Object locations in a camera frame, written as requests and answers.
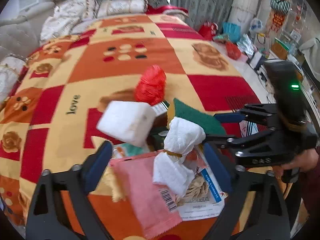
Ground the white blue medicine box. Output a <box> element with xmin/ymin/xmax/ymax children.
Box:
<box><xmin>176</xmin><ymin>145</ymin><xmax>228</xmax><ymax>221</ymax></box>

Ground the green scouring sponge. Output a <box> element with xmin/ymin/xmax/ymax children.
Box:
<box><xmin>167</xmin><ymin>98</ymin><xmax>226</xmax><ymax>135</ymax></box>

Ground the teal tissue pack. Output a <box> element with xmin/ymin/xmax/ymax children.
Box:
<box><xmin>112</xmin><ymin>143</ymin><xmax>150</xmax><ymax>159</ymax></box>

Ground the green white small box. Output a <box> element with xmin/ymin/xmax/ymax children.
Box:
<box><xmin>151</xmin><ymin>100</ymin><xmax>170</xmax><ymax>117</ymax></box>

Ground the pink wrapper packet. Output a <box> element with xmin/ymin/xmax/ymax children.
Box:
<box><xmin>110</xmin><ymin>152</ymin><xmax>182</xmax><ymax>239</ymax></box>

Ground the white foam block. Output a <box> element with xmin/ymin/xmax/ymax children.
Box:
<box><xmin>96</xmin><ymin>101</ymin><xmax>156</xmax><ymax>147</ymax></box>

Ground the dark green snack packet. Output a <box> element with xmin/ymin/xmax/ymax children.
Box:
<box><xmin>147</xmin><ymin>126</ymin><xmax>169</xmax><ymax>151</ymax></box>

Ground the right hand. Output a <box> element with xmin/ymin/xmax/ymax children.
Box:
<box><xmin>281</xmin><ymin>148</ymin><xmax>319</xmax><ymax>174</ymax></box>

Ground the red plastic bag on floor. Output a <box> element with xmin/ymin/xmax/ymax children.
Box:
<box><xmin>226</xmin><ymin>42</ymin><xmax>241</xmax><ymax>60</ymax></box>

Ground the teal bag on floor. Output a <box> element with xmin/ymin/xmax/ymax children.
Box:
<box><xmin>222</xmin><ymin>22</ymin><xmax>241</xmax><ymax>43</ymax></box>

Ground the red gift bag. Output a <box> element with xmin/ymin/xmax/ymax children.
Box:
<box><xmin>198</xmin><ymin>22</ymin><xmax>219</xmax><ymax>41</ymax></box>

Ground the patchwork orange red blanket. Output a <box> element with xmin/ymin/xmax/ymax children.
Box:
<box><xmin>1</xmin><ymin>14</ymin><xmax>265</xmax><ymax>225</ymax></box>

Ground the striped hanging bag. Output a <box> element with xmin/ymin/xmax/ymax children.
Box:
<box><xmin>270</xmin><ymin>0</ymin><xmax>291</xmax><ymax>15</ymax></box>

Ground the red plastic bag ball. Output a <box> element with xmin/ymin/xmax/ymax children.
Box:
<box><xmin>135</xmin><ymin>65</ymin><xmax>167</xmax><ymax>106</ymax></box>

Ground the red folded quilt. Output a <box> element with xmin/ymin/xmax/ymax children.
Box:
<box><xmin>146</xmin><ymin>5</ymin><xmax>189</xmax><ymax>21</ymax></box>

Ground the lace bolster pillow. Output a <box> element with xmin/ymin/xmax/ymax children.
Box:
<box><xmin>0</xmin><ymin>54</ymin><xmax>26</xmax><ymax>102</ymax></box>

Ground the white patterned pillow right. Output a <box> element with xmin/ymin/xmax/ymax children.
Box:
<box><xmin>97</xmin><ymin>0</ymin><xmax>148</xmax><ymax>18</ymax></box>

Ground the white patterned pillow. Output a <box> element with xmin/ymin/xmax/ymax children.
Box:
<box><xmin>40</xmin><ymin>0</ymin><xmax>97</xmax><ymax>44</ymax></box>
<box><xmin>97</xmin><ymin>0</ymin><xmax>148</xmax><ymax>18</ymax></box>

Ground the beige tufted headboard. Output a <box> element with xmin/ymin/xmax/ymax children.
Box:
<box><xmin>1</xmin><ymin>2</ymin><xmax>55</xmax><ymax>59</ymax></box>

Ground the white patterned pillow left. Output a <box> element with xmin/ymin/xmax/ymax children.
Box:
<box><xmin>40</xmin><ymin>0</ymin><xmax>97</xmax><ymax>44</ymax></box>

